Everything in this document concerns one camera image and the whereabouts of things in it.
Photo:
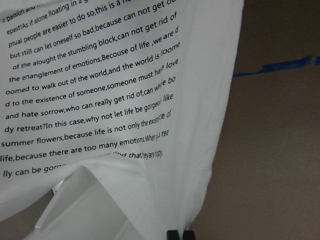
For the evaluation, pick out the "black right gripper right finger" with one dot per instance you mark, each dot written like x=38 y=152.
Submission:
x=188 y=235

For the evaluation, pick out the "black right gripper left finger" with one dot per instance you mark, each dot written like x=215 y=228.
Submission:
x=172 y=235

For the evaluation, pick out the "white long-sleeve printed shirt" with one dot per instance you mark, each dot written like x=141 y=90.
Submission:
x=135 y=91

